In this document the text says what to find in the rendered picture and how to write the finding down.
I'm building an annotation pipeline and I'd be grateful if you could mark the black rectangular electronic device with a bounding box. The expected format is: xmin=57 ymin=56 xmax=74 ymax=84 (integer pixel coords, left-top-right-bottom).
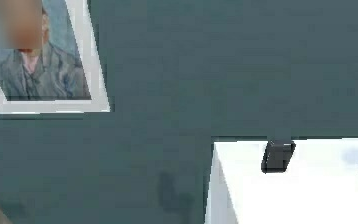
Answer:
xmin=260 ymin=140 xmax=297 ymax=174

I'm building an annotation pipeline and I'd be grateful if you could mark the white framed portrait painting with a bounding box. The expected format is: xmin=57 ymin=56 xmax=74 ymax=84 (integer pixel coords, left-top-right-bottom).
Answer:
xmin=0 ymin=0 xmax=111 ymax=115

